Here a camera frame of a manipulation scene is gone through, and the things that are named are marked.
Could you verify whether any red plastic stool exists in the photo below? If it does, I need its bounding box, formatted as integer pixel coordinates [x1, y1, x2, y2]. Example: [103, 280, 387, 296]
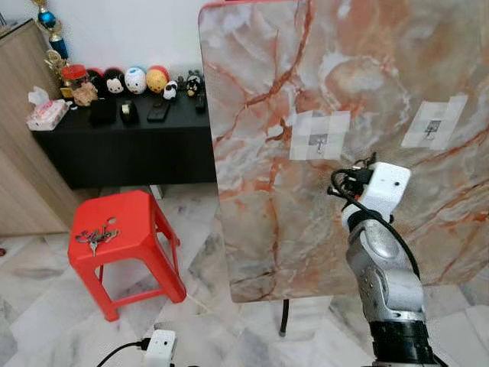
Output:
[67, 190, 187, 322]

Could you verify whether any gold and blue trophy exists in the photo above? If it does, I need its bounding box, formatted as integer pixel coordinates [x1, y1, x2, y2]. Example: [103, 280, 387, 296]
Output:
[31, 0, 70, 77]

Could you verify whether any black pouch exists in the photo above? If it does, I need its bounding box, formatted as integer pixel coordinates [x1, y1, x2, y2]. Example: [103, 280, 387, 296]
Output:
[89, 99, 117, 127]

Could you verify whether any light wooden cabinet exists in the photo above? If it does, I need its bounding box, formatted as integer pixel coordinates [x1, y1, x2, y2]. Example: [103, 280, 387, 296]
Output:
[0, 19, 83, 236]

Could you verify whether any small panda figurine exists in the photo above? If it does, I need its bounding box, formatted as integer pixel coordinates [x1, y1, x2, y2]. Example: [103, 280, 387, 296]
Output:
[163, 80, 180, 102]

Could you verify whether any white duck head figure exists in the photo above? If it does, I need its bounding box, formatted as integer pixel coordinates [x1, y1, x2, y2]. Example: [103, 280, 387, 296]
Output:
[125, 67, 147, 95]

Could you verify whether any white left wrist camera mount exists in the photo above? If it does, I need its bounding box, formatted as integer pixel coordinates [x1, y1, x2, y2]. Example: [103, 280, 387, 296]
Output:
[143, 329, 178, 367]

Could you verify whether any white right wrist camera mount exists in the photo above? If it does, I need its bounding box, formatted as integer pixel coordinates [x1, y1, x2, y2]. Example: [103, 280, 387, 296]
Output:
[342, 162, 412, 232]

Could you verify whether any white taped wall hook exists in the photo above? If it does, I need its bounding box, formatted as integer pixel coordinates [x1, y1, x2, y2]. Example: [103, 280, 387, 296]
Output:
[289, 111, 351, 161]
[401, 93, 468, 150]

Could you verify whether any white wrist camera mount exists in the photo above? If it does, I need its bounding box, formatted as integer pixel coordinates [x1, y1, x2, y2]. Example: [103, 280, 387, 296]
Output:
[342, 162, 412, 232]
[143, 329, 178, 367]

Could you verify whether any pink white tissue pack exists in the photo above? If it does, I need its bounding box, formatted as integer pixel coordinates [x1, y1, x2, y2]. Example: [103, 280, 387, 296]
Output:
[25, 86, 71, 132]

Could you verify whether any yellow bear head figure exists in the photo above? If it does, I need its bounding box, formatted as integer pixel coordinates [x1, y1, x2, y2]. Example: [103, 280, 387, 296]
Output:
[146, 65, 170, 94]

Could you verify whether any black mouse head figure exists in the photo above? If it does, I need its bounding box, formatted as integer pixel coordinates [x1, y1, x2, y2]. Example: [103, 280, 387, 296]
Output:
[88, 67, 127, 96]

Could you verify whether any marble pattern folding table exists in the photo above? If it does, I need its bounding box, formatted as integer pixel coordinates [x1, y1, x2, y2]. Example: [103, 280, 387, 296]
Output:
[198, 0, 489, 304]

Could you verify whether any black low console cabinet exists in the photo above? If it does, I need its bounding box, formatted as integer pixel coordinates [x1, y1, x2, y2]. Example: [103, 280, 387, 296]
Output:
[31, 93, 219, 198]

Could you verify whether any small black white figurine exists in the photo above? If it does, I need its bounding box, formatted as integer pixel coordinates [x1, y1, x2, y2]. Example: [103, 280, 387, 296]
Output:
[183, 70, 204, 98]

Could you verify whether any black tape dispenser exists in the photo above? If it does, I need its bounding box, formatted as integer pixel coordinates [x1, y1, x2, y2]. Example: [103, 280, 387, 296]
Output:
[120, 102, 140, 125]

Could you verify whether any pink charm key bunch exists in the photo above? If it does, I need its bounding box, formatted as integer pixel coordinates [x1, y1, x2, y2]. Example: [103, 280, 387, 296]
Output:
[74, 218, 121, 257]

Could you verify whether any silver key bunch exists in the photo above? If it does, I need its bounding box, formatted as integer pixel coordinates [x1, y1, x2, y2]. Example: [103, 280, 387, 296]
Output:
[353, 151, 380, 172]

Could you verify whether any red lidded clear jar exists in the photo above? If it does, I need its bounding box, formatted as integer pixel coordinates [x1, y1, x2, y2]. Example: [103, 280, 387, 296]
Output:
[61, 64, 99, 108]

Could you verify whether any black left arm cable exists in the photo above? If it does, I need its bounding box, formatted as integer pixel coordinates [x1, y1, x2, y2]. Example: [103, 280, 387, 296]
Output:
[96, 339, 151, 367]

